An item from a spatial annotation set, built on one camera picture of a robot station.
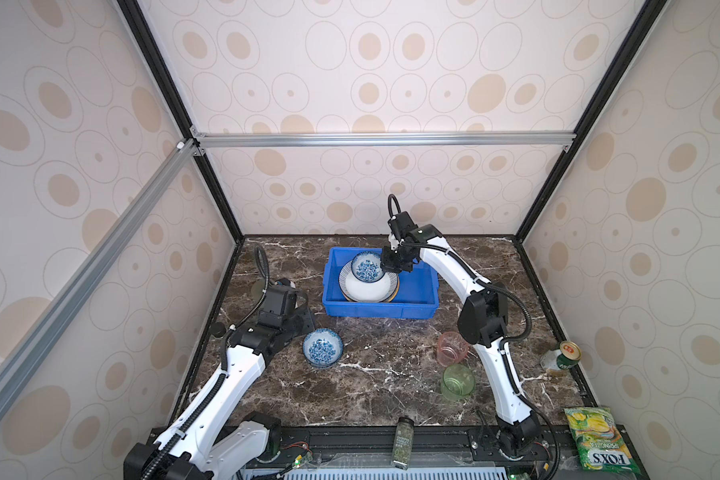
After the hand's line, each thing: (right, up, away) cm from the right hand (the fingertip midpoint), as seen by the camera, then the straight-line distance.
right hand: (382, 266), depth 97 cm
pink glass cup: (+21, -25, -8) cm, 33 cm away
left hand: (-18, -12, -18) cm, 28 cm away
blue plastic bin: (+13, -10, +6) cm, 18 cm away
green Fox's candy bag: (+51, -43, -26) cm, 72 cm away
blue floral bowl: (-18, -24, -10) cm, 31 cm away
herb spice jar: (+4, -42, -26) cm, 50 cm away
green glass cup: (+21, -32, -14) cm, 41 cm away
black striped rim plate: (+4, -8, 0) cm, 9 cm away
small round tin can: (+49, -23, -18) cm, 57 cm away
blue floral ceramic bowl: (-5, 0, +3) cm, 6 cm away
